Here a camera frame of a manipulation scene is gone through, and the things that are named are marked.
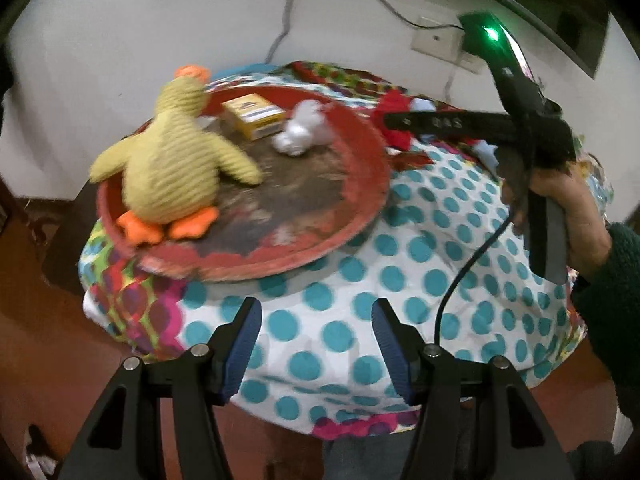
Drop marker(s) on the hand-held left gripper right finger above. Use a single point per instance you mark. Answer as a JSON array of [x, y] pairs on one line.
[[392, 355]]

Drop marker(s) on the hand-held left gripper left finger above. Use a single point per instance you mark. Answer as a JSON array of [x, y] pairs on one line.
[[240, 355]]

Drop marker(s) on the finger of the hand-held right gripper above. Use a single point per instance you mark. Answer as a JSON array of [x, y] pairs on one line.
[[440, 122]]

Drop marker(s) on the small white figurine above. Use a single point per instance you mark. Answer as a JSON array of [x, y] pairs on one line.
[[300, 130]]

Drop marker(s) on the red round tray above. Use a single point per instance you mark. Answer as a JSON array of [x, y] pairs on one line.
[[300, 185]]

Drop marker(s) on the yellow cardboard box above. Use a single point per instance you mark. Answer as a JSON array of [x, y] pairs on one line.
[[250, 115]]

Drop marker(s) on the yellow duck plush toy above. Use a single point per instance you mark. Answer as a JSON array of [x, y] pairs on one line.
[[170, 160]]

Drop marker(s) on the person's right forearm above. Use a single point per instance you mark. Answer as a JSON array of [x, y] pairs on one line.
[[615, 310]]

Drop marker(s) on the person's right hand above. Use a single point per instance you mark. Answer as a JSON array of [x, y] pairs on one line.
[[575, 210]]

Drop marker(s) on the polka dot tablecloth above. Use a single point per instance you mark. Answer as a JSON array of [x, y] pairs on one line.
[[400, 280]]

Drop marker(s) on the blue mat edge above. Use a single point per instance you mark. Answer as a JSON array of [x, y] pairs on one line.
[[257, 68]]

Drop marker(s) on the dark wooden side table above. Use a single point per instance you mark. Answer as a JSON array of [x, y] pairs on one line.
[[65, 250]]

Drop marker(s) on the white crumpled paper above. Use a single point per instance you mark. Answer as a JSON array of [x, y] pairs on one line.
[[42, 455]]

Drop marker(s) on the beige wall socket plate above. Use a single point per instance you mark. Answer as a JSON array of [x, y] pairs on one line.
[[435, 37]]

